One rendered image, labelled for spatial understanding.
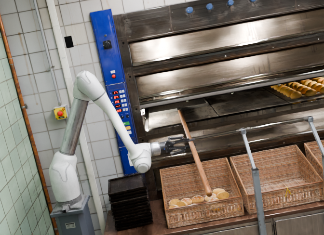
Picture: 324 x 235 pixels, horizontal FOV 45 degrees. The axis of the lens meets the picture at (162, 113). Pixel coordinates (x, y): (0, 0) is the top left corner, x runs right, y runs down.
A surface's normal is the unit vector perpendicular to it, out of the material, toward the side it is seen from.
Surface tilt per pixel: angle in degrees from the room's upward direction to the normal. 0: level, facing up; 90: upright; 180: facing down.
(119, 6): 90
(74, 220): 90
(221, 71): 70
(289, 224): 90
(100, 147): 90
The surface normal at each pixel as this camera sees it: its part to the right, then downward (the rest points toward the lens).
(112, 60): 0.04, 0.23
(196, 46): -0.02, -0.11
